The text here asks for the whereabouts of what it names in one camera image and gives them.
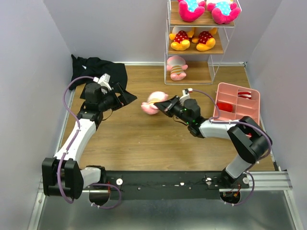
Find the pink divided organizer tray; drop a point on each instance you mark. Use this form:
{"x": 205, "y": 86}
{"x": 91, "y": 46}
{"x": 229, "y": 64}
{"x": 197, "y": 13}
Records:
{"x": 227, "y": 93}

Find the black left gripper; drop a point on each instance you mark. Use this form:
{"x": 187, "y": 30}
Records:
{"x": 125, "y": 97}

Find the large yellow plush toy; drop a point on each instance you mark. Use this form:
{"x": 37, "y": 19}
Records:
{"x": 204, "y": 38}

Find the white wire wooden shelf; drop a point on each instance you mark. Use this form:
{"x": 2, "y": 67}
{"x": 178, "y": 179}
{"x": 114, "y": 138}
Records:
{"x": 202, "y": 65}

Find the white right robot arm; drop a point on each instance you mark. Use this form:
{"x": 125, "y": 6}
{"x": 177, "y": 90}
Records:
{"x": 250, "y": 141}

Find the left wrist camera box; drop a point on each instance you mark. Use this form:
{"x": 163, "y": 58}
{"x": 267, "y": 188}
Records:
{"x": 104, "y": 81}

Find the pink pig plush striped shirt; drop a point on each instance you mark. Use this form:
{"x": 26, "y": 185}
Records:
{"x": 177, "y": 66}

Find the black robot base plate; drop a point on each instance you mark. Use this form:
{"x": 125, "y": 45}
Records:
{"x": 164, "y": 185}

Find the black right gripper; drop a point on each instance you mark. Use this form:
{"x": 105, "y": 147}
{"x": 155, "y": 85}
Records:
{"x": 172, "y": 105}

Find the white plush blue dress back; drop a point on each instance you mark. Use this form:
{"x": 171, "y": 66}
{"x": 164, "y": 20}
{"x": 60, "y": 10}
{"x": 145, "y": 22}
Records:
{"x": 223, "y": 11}

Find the white plush blue dress front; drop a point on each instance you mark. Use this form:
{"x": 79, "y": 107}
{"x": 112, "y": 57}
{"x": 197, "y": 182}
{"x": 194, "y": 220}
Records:
{"x": 191, "y": 10}

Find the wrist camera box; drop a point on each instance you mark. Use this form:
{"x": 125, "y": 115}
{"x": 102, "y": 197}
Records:
{"x": 185, "y": 94}
{"x": 104, "y": 81}

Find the red sock middle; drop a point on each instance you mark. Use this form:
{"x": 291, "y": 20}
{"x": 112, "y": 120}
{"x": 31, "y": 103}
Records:
{"x": 222, "y": 106}

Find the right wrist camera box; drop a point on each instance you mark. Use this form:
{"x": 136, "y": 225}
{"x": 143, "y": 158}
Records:
{"x": 185, "y": 94}

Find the red white striped sock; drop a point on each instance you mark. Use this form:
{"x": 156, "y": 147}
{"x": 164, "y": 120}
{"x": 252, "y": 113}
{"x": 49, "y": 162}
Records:
{"x": 245, "y": 94}

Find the small yellow plush toy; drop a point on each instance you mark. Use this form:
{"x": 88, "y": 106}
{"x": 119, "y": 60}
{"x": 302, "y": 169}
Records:
{"x": 180, "y": 37}

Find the white plush blue dress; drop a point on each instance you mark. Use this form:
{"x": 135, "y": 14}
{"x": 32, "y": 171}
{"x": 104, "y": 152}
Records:
{"x": 191, "y": 10}
{"x": 223, "y": 11}

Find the black cloth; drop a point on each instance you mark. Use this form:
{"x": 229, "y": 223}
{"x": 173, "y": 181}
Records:
{"x": 96, "y": 67}

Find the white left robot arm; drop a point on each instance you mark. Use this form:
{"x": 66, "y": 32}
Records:
{"x": 61, "y": 174}

